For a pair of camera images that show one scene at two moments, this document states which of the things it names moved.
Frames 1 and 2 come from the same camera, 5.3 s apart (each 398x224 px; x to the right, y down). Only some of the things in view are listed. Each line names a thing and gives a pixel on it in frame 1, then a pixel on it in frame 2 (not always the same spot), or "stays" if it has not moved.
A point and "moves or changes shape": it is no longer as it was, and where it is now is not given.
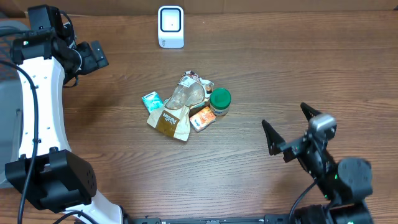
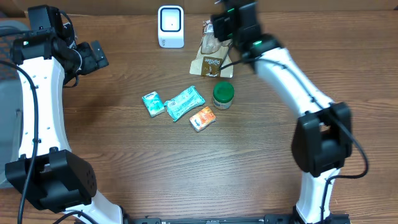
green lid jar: [219, 100] moves or changes shape
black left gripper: [92, 63] stays
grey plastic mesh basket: [11, 97] stays
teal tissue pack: [152, 101] stays
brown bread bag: [173, 119] -> [212, 55]
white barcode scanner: [171, 27] stays
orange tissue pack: [201, 119] stays
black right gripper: [293, 150] -> [219, 27]
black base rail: [268, 219] stays
